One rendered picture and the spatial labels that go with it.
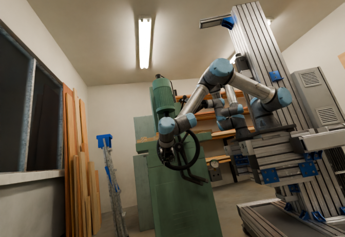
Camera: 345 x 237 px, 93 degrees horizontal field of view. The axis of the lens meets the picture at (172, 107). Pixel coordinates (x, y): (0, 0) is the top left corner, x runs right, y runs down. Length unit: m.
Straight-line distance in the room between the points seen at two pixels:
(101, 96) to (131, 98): 0.70
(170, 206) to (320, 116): 1.24
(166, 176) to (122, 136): 2.67
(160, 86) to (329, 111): 1.29
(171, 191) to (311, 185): 0.94
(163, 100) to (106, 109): 2.73
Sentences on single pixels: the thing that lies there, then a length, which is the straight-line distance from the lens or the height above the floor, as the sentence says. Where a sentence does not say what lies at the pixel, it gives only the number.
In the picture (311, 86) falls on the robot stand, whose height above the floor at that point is 1.08.
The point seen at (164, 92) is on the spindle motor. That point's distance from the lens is 1.48.
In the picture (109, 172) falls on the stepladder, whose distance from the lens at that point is 2.07.
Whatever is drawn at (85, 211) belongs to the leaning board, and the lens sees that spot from 2.57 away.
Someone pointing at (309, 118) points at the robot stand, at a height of 0.85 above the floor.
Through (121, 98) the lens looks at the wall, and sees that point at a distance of 4.09.
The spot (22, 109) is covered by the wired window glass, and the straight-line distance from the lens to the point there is 2.28.
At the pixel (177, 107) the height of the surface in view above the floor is 1.24.
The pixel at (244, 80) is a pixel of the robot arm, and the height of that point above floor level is 1.10.
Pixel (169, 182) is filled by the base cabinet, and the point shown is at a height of 0.59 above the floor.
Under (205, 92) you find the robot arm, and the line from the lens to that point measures 1.04.
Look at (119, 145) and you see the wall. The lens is 3.82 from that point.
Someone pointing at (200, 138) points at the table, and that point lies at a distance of 1.33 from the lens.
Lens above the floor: 0.74
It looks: 17 degrees up
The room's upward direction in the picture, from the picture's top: 10 degrees counter-clockwise
